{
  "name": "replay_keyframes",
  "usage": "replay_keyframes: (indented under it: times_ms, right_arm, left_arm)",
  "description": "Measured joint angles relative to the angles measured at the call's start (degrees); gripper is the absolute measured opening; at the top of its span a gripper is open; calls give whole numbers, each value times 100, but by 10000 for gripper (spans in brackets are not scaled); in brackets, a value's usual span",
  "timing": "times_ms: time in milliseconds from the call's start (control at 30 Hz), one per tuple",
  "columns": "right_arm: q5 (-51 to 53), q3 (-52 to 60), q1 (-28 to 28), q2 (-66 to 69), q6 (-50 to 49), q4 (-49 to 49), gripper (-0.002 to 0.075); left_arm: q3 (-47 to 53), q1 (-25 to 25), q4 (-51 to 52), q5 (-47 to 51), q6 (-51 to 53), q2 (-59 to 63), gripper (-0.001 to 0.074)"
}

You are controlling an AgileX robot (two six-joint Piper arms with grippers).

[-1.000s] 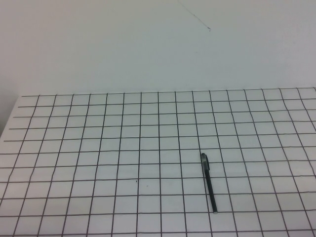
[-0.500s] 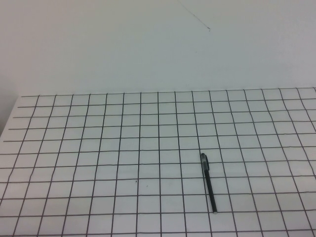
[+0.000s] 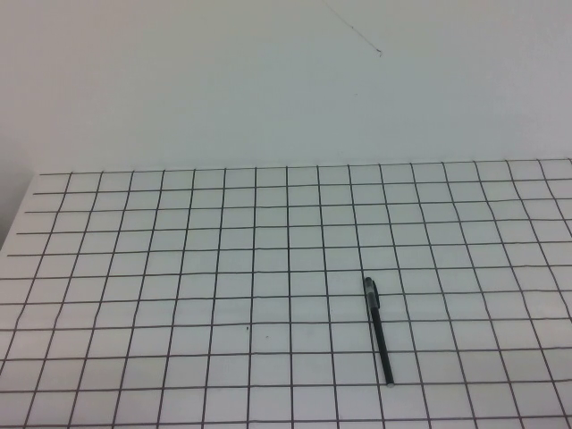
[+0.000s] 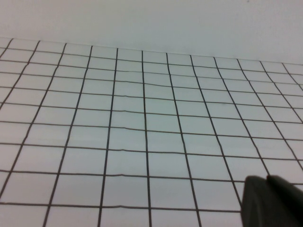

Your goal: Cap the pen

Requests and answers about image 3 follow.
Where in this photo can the black pen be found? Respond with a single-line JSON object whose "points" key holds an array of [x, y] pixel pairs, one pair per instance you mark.
{"points": [[382, 348]]}

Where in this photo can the transparent pen cap black tip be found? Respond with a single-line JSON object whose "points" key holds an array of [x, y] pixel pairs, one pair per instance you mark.
{"points": [[371, 295]]}

